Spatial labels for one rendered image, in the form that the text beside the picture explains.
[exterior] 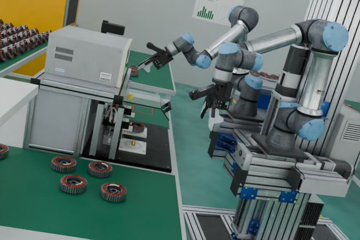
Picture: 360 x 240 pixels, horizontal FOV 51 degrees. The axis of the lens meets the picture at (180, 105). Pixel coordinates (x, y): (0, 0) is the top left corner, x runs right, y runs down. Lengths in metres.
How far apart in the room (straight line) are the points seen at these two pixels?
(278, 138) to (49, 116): 1.14
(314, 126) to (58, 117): 1.21
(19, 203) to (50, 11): 4.28
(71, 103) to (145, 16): 5.53
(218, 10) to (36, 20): 3.39
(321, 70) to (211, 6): 5.76
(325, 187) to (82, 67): 1.35
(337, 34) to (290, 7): 6.07
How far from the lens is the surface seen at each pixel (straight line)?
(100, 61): 1.96
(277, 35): 1.76
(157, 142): 2.31
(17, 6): 5.78
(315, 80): 1.77
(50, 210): 1.58
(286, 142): 1.94
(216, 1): 7.41
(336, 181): 2.06
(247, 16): 2.23
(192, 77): 7.54
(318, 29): 1.75
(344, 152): 2.34
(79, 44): 1.97
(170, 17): 7.34
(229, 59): 1.50
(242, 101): 2.36
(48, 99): 1.93
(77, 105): 1.91
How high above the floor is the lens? 1.63
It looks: 16 degrees down
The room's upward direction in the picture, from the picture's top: 14 degrees clockwise
